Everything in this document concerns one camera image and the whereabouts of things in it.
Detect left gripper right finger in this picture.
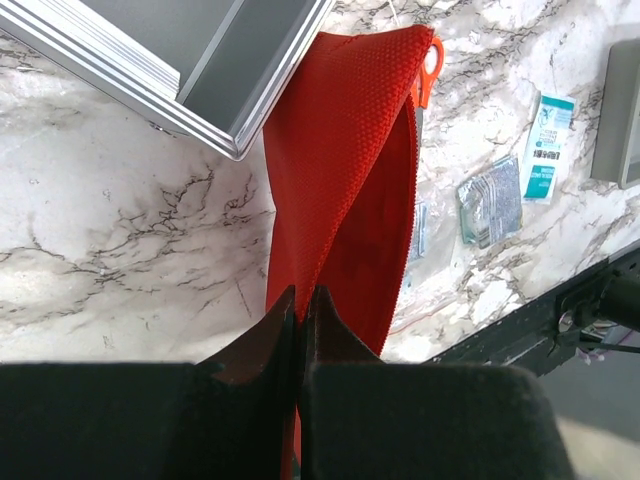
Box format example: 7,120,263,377
299,286,574,479

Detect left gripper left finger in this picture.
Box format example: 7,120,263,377
1,288,295,479

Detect small clear pill packets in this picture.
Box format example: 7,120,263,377
399,199,430,296

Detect silver foil packet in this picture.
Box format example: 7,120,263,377
457,155,522,249

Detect red first aid pouch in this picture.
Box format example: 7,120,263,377
262,24,434,480

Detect orange scissors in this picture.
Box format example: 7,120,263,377
411,37,445,143

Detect teal white gauze sachet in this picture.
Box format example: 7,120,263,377
520,93,576,203

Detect silver metal case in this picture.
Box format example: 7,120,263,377
1,0,332,161

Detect grey plastic tray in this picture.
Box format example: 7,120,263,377
591,38,639,190

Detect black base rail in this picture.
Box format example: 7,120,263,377
432,246,639,376

